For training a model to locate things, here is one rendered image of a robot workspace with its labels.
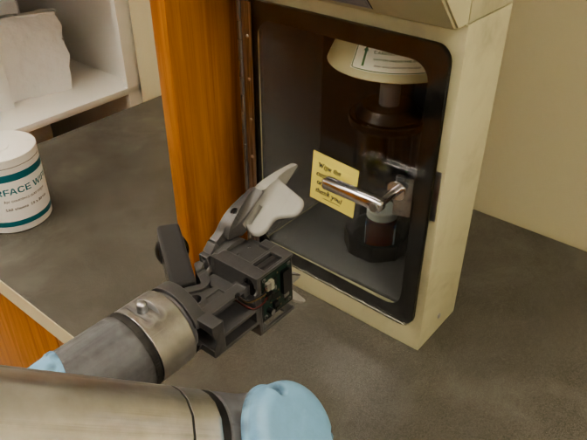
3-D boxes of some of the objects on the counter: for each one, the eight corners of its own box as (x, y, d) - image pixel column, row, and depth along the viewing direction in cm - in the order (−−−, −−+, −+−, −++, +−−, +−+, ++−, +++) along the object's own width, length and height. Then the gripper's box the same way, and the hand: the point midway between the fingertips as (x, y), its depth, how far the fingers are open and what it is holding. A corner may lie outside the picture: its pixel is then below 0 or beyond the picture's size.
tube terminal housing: (339, 202, 123) (363, -303, 80) (493, 268, 106) (631, -331, 63) (253, 263, 107) (226, -328, 64) (418, 352, 90) (534, -375, 47)
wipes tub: (30, 189, 127) (10, 122, 119) (66, 212, 120) (49, 142, 112) (-32, 217, 119) (-58, 147, 110) (3, 243, 112) (-20, 170, 104)
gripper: (221, 420, 60) (341, 311, 73) (199, 256, 49) (346, 161, 62) (162, 378, 65) (285, 283, 77) (131, 219, 54) (279, 139, 67)
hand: (293, 219), depth 71 cm, fingers open, 14 cm apart
